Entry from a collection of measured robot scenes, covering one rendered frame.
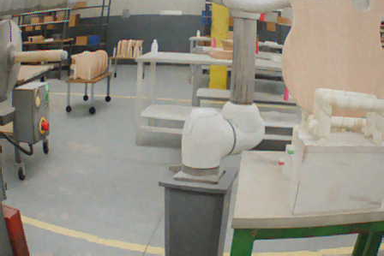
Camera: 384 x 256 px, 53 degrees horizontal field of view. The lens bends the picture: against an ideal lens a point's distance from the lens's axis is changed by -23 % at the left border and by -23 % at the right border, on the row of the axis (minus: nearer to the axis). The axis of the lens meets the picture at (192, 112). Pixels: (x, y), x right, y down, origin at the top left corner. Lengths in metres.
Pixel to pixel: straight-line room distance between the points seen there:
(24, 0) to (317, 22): 0.78
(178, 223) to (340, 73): 1.09
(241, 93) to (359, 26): 0.96
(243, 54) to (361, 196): 1.10
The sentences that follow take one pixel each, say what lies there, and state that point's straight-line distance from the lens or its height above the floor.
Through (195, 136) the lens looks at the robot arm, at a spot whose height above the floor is 0.88.
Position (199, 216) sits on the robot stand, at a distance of 1.94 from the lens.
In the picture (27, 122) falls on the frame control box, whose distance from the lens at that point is 1.56.
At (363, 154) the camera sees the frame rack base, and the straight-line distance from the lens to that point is 1.03.
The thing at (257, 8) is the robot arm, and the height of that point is 1.40.
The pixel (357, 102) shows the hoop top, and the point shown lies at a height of 1.20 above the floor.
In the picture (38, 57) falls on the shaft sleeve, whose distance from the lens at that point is 1.27.
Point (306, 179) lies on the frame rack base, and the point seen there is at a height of 1.02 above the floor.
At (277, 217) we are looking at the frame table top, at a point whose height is 0.93.
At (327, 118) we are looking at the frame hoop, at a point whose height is 1.16.
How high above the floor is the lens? 1.35
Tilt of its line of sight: 12 degrees down
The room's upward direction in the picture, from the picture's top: 3 degrees clockwise
